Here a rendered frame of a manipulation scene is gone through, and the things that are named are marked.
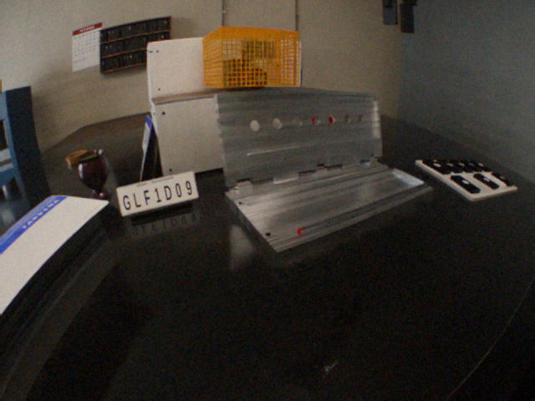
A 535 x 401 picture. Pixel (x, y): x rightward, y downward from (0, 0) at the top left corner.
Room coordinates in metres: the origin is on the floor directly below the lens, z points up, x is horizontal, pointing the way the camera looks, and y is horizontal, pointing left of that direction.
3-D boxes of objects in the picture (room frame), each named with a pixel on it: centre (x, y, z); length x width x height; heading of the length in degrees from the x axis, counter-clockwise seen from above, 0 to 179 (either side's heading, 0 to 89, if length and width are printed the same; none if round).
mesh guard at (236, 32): (0.78, 0.06, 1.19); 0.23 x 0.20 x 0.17; 118
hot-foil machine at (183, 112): (0.89, 0.01, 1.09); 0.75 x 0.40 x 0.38; 118
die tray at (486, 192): (0.61, -0.71, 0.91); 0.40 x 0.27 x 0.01; 102
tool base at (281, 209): (0.45, -0.16, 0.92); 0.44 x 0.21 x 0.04; 118
